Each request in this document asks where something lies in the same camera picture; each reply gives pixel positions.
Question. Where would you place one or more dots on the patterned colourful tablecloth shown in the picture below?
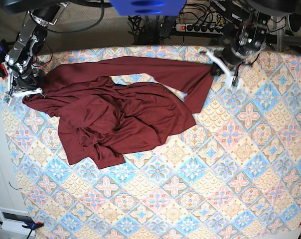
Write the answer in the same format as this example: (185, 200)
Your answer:
(235, 175)

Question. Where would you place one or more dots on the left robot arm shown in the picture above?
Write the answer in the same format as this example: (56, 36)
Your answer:
(260, 11)

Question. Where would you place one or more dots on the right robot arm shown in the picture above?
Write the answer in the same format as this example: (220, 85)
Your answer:
(29, 41)

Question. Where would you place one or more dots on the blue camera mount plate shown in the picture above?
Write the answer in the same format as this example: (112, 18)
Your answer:
(148, 7)

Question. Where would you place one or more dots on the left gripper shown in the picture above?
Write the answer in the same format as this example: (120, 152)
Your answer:
(239, 51)

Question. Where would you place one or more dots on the white power strip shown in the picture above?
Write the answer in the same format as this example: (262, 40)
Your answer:
(198, 28)

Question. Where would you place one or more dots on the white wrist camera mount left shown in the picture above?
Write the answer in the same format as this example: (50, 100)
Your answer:
(219, 67)

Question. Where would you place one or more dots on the red black clamp left edge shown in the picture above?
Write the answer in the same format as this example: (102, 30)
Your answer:
(3, 51)

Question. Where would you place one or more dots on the maroon long-sleeve t-shirt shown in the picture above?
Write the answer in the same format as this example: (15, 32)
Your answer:
(123, 105)

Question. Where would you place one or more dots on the white wall socket box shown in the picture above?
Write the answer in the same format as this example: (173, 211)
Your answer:
(13, 221)

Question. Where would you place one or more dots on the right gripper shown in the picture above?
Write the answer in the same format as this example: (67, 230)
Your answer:
(22, 77)

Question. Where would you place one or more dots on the orange black clamp bottom left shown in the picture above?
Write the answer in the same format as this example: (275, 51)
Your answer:
(31, 225)

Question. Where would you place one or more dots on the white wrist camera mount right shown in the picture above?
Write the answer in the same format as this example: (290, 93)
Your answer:
(18, 95)

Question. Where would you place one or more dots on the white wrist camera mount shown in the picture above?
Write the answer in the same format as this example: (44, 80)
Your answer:
(219, 67)
(18, 95)

